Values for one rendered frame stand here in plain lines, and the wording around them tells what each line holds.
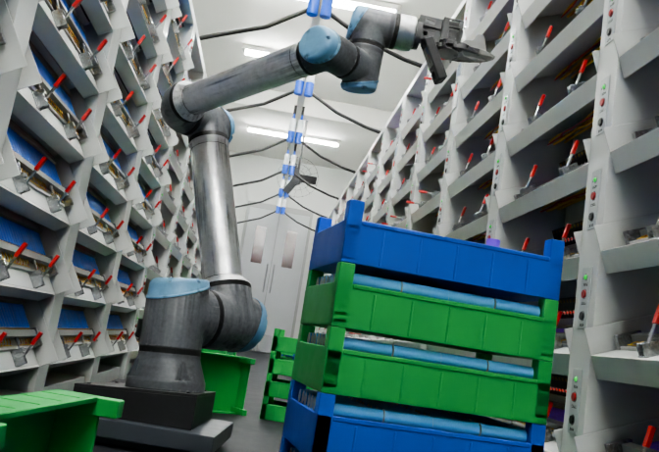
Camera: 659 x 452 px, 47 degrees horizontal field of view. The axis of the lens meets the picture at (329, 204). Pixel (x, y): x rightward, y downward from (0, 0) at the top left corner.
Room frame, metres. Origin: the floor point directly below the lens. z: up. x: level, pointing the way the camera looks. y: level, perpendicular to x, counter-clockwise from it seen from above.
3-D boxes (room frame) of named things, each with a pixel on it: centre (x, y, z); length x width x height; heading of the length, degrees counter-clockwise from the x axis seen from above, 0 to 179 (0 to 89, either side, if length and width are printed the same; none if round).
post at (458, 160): (2.89, -0.53, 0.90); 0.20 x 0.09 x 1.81; 94
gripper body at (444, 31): (1.81, -0.21, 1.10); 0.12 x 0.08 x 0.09; 94
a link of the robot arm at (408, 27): (1.81, -0.12, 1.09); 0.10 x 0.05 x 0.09; 4
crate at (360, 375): (1.06, -0.15, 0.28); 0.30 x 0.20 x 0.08; 102
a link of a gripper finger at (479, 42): (1.81, -0.31, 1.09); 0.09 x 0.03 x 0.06; 94
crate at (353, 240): (1.06, -0.15, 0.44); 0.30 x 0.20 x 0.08; 102
